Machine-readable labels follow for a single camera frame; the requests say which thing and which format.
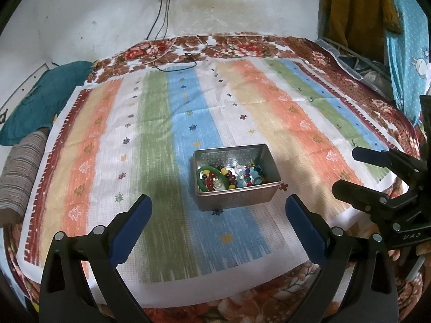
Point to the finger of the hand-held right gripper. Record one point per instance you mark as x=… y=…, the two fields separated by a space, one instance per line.
x=363 y=197
x=384 y=158

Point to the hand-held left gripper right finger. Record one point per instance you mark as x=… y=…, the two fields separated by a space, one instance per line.
x=306 y=232

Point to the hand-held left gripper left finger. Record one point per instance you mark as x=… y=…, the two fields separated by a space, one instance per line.
x=134 y=232

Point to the metal tin box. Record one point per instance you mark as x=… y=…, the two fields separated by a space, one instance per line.
x=235 y=198

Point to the green bangle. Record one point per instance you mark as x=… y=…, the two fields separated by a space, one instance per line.
x=199 y=180

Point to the thin-striped pillow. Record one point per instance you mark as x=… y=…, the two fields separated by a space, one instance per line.
x=20 y=175

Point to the blue dotted hanging cloth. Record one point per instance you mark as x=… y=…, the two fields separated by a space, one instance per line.
x=407 y=50

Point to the teal pillow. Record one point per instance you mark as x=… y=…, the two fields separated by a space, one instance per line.
x=40 y=101

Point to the striped printed mat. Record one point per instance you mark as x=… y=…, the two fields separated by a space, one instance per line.
x=155 y=141

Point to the mustard hanging garment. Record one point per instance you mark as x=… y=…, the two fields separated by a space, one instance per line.
x=357 y=10

